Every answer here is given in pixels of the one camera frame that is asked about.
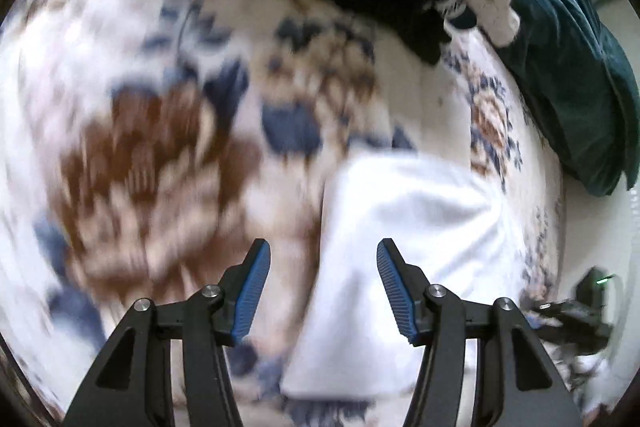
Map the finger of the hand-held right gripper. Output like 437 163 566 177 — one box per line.
524 299 596 344

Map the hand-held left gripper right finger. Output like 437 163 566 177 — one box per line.
376 238 583 427

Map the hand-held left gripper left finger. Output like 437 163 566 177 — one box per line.
62 238 272 427

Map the white small garment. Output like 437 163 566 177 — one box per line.
280 152 526 400

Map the floral bed blanket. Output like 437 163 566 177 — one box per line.
0 0 621 427

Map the dark teal pillow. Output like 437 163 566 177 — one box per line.
450 0 640 198

